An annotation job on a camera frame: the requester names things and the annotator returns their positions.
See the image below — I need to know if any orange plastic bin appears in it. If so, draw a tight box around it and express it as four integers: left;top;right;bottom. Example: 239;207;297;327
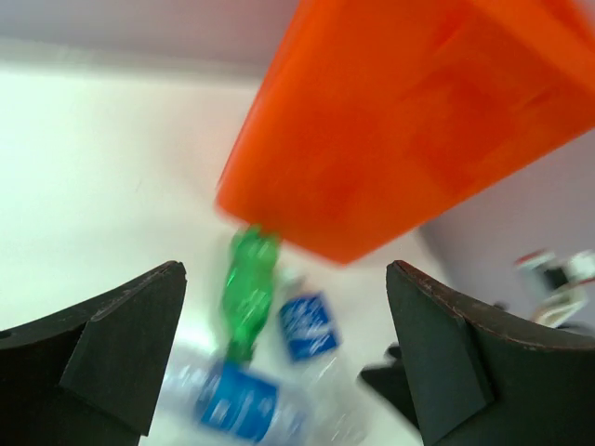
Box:
216;0;594;264

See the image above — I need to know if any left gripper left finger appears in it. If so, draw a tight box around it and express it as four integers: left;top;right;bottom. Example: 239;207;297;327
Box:
1;261;187;445

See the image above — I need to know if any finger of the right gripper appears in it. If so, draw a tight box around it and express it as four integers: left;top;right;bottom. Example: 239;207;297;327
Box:
360;346;418;426

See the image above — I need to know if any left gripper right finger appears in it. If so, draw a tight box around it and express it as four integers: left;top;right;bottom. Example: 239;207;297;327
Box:
386;260;594;445

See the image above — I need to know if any green plastic bottle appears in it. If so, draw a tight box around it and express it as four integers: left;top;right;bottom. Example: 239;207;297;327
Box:
220;225;280;364

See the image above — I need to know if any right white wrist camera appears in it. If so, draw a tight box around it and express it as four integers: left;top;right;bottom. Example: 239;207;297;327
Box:
514;249;594;328

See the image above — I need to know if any blue label water bottle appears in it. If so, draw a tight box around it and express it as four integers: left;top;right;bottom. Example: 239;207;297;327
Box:
158;347;312;445
278;269;367;445

